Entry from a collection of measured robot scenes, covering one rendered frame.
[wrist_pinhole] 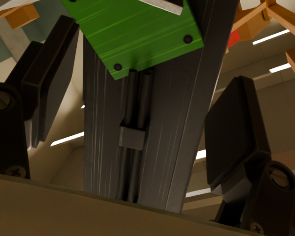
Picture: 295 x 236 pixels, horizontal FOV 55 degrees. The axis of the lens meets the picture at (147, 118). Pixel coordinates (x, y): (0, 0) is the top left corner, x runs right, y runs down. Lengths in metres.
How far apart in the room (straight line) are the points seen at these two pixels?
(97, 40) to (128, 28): 0.04
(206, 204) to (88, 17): 4.38
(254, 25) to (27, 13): 4.72
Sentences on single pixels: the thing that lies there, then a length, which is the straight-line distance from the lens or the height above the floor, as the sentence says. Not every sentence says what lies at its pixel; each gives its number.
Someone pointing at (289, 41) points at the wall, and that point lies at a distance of 9.96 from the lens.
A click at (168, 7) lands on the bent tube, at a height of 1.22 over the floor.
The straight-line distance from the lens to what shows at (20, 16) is 7.10.
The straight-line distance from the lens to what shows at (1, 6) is 0.50.
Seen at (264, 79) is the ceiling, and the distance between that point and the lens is 7.90.
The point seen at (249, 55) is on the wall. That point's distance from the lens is 9.82.
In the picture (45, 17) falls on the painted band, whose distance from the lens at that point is 10.68.
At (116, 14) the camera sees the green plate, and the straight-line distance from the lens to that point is 0.31.
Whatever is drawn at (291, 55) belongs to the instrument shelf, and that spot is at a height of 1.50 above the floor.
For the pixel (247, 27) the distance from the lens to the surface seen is 4.29.
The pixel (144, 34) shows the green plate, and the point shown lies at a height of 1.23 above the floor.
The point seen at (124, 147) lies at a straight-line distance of 0.38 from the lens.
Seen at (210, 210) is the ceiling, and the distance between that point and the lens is 4.64.
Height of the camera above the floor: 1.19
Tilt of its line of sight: 22 degrees up
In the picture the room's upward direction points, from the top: 154 degrees clockwise
